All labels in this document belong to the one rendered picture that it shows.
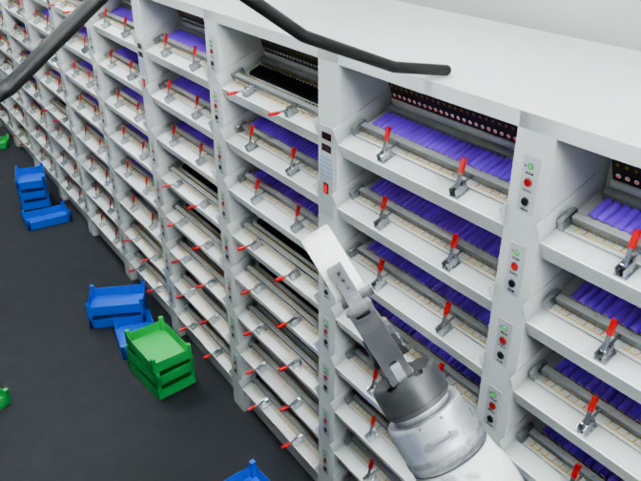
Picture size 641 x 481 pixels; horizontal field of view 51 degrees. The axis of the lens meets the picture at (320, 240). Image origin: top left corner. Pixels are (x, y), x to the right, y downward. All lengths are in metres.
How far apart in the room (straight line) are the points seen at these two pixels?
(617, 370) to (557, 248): 0.26
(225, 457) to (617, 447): 1.86
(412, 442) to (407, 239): 1.14
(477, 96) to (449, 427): 0.91
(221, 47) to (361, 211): 0.85
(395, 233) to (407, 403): 1.17
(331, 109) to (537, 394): 0.91
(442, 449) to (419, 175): 1.08
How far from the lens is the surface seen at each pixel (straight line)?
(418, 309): 1.87
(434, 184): 1.66
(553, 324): 1.55
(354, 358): 2.30
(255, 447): 3.08
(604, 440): 1.60
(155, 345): 3.43
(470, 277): 1.67
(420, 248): 1.77
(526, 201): 1.44
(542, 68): 1.75
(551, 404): 1.65
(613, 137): 1.31
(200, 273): 3.21
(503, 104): 1.44
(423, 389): 0.70
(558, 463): 1.78
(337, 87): 1.86
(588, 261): 1.41
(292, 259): 2.42
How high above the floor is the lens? 2.18
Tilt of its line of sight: 28 degrees down
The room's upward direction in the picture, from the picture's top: straight up
